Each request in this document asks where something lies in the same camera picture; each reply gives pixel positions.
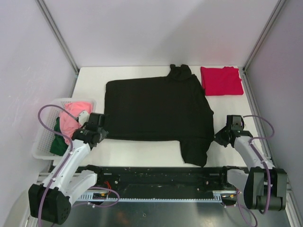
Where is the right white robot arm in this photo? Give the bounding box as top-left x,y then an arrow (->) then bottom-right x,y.
214,115 -> 287,213

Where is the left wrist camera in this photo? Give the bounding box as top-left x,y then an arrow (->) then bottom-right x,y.
77,111 -> 90,126

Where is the aluminium frame post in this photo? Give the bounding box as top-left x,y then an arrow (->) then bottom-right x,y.
243,0 -> 289,72
35,0 -> 80,75

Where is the white slotted cable duct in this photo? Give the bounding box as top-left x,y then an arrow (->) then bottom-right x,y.
78,191 -> 237,202

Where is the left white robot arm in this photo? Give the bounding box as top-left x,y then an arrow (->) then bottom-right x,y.
28,113 -> 108,225

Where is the left aluminium frame post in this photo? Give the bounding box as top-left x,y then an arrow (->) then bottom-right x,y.
35,0 -> 80,75

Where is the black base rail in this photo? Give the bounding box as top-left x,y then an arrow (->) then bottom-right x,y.
71,165 -> 248,199

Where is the black t-shirt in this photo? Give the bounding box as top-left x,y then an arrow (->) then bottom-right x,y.
104,64 -> 214,167

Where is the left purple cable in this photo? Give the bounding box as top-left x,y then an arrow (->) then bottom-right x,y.
36,104 -> 120,227

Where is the right aluminium frame post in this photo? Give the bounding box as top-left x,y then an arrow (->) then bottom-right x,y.
243,0 -> 289,72

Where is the folded red t-shirt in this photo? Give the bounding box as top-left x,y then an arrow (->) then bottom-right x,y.
200,67 -> 244,96

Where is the white plastic basket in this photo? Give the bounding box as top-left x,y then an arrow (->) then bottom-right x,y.
31,98 -> 97,160

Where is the pink t-shirt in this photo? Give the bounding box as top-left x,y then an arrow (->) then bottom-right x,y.
58,101 -> 93,145

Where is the green t-shirt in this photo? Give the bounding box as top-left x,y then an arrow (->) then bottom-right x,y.
50,117 -> 68,156

